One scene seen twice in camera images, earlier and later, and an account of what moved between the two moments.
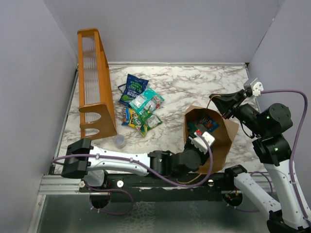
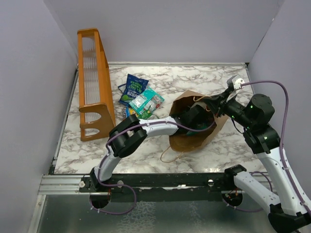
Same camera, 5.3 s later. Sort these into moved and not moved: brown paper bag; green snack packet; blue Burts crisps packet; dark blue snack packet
Moved: brown paper bag
Not moved: green snack packet; blue Burts crisps packet; dark blue snack packet
